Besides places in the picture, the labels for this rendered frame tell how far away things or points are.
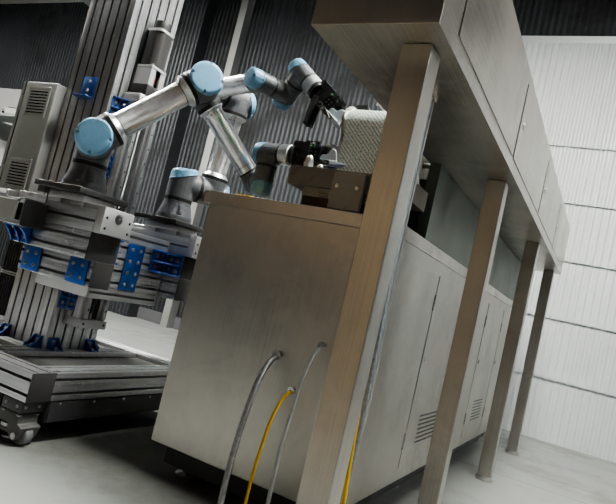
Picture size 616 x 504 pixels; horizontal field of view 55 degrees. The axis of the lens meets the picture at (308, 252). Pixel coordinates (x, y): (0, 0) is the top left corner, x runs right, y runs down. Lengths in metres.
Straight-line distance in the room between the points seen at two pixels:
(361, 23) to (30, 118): 1.77
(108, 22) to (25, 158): 0.63
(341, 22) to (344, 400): 0.68
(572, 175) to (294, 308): 3.65
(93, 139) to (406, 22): 1.20
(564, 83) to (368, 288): 4.39
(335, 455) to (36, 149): 1.86
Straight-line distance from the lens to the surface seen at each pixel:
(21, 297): 2.52
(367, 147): 1.98
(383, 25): 1.12
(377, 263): 1.04
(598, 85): 5.29
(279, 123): 6.01
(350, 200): 1.70
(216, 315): 1.82
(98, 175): 2.15
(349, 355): 1.05
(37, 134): 2.59
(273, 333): 1.70
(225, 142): 2.22
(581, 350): 4.84
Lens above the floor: 0.65
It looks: 4 degrees up
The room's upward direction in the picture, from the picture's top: 13 degrees clockwise
